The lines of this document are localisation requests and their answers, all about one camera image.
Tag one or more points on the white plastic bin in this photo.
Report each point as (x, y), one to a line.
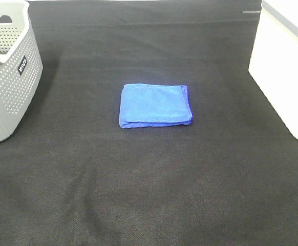
(274, 59)

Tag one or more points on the black fabric table mat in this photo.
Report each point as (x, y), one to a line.
(70, 175)

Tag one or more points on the blue towel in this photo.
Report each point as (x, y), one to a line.
(145, 105)

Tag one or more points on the grey perforated plastic basket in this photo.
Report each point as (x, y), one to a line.
(20, 65)

